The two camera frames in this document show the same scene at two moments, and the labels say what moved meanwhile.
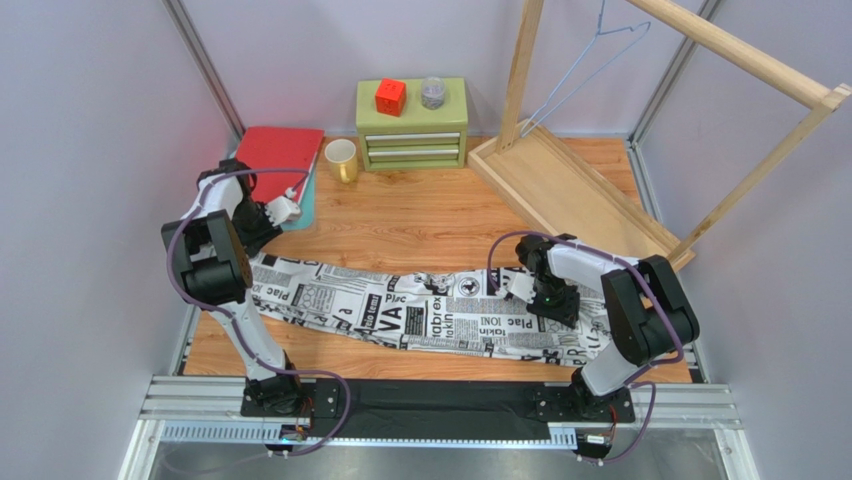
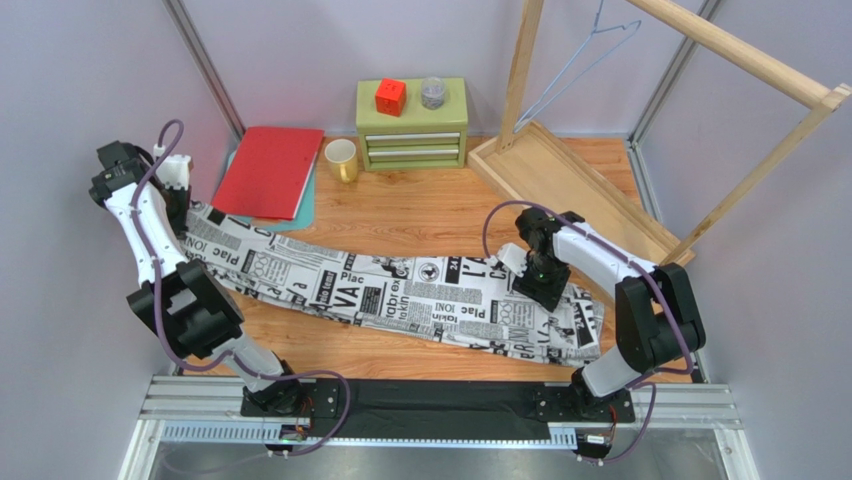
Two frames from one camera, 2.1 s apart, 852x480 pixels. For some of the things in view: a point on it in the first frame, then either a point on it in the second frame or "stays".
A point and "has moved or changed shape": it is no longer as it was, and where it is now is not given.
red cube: (391, 97) stays
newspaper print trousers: (433, 311) has moved or changed shape
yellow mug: (341, 155) stays
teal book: (306, 204) stays
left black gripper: (254, 242) → (179, 224)
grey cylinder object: (433, 92) stays
